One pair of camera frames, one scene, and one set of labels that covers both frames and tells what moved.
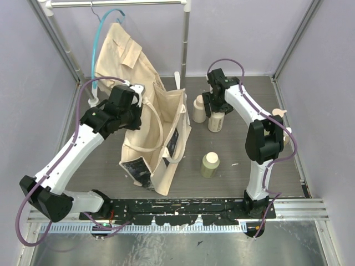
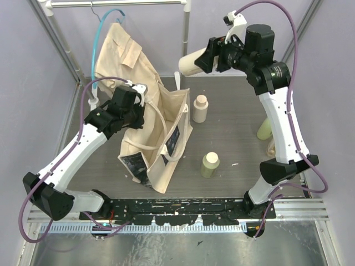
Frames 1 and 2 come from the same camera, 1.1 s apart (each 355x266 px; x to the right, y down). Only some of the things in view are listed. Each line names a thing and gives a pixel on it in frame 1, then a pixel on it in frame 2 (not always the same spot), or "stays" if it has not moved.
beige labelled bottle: (215, 122) to (186, 64)
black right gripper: (207, 98) to (216, 46)
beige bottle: (199, 114) stays
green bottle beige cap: (211, 161) stays
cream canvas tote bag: (151, 152) stays
